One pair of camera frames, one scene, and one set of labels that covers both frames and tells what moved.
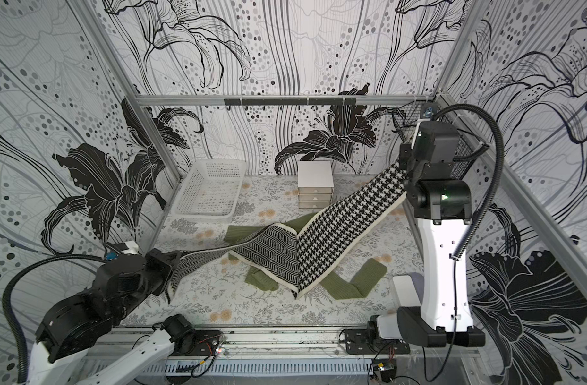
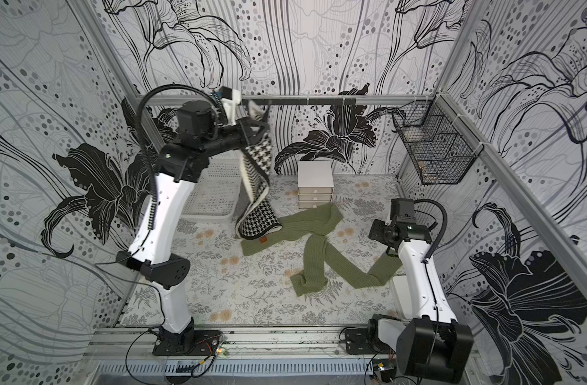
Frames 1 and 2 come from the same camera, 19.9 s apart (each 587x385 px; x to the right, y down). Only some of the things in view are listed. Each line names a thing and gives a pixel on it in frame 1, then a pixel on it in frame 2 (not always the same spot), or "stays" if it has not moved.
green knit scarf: [350, 281] -> [323, 258]
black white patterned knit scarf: [297, 254] -> [257, 214]
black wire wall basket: [406, 114] stays
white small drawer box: [315, 184] stays
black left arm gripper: [166, 261] -> [237, 131]
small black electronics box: [386, 367] stays
